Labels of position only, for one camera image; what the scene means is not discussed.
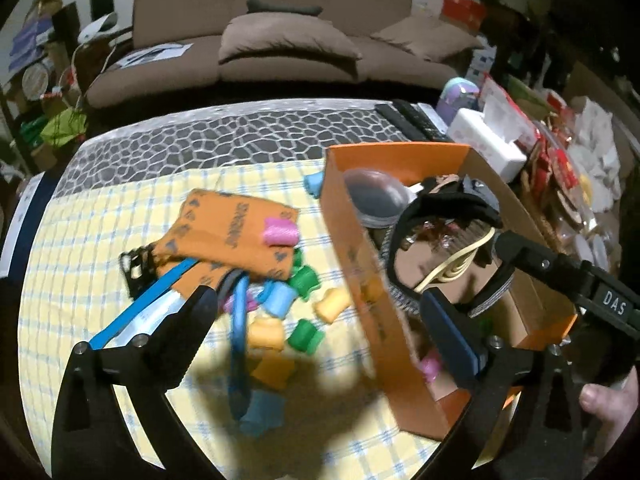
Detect green bag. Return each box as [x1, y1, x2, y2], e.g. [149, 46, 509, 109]
[40, 107, 88, 143]

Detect yellow checked cloth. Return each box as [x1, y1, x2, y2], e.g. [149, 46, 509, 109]
[17, 160, 471, 480]

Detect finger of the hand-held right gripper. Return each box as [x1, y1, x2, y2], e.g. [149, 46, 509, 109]
[494, 229, 595, 307]

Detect white remote control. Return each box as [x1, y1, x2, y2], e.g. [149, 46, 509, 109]
[416, 102, 448, 131]

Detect round dial scale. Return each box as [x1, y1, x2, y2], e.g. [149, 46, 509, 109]
[21, 62, 50, 93]

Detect clear plastic containers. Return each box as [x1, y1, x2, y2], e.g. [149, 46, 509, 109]
[570, 230, 613, 271]

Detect white tissue box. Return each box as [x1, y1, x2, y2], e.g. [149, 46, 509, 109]
[446, 107, 528, 183]

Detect white headset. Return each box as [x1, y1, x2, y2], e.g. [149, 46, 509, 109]
[77, 11, 118, 45]

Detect black remote control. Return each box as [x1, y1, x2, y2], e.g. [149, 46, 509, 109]
[392, 99, 453, 143]
[375, 102, 426, 141]

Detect pile of foam hair rollers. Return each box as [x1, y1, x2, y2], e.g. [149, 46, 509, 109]
[222, 170, 353, 438]

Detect grey knit headband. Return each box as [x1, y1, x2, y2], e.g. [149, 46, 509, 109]
[377, 230, 518, 318]

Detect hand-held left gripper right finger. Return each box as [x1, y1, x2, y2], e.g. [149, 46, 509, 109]
[419, 290, 586, 480]

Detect orange printed cloth pouch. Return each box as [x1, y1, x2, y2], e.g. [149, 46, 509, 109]
[152, 187, 301, 301]

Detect white plastic bags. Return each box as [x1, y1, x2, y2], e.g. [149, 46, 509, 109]
[570, 95, 623, 211]

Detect black headband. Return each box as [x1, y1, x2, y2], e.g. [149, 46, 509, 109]
[387, 177, 503, 281]

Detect grey pebble pattern tablecloth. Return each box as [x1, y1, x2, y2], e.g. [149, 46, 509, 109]
[55, 97, 416, 198]

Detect red cardboard box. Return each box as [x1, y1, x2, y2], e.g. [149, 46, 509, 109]
[440, 0, 488, 23]

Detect stack of blue boxes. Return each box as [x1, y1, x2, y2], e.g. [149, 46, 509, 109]
[9, 12, 53, 71]

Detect blue handled lint roller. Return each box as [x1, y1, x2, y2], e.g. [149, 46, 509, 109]
[87, 255, 201, 351]

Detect printed papers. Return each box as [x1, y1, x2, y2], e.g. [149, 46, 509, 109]
[116, 42, 193, 68]

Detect red and white package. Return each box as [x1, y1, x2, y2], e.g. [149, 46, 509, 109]
[477, 75, 543, 146]

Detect pink foam hair roller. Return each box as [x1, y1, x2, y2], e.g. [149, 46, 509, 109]
[222, 292, 257, 313]
[417, 352, 446, 381]
[262, 211, 300, 248]

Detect purple and teal cup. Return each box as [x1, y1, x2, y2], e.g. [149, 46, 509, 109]
[437, 77, 481, 121]

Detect large brown pillow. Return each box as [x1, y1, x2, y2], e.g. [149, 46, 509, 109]
[217, 12, 363, 66]

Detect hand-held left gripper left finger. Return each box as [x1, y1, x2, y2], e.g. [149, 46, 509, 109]
[50, 285, 226, 480]

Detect small brown pillow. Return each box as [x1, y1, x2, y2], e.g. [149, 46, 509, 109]
[370, 14, 483, 61]

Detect red packets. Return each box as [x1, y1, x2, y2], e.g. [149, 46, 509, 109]
[537, 135, 583, 196]

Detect orange cardboard box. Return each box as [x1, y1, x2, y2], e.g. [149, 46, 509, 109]
[320, 142, 578, 441]

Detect person's right hand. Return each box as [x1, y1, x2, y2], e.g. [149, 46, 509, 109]
[580, 366, 640, 457]

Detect black plastic hair clip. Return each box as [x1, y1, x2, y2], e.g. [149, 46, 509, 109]
[119, 245, 156, 298]

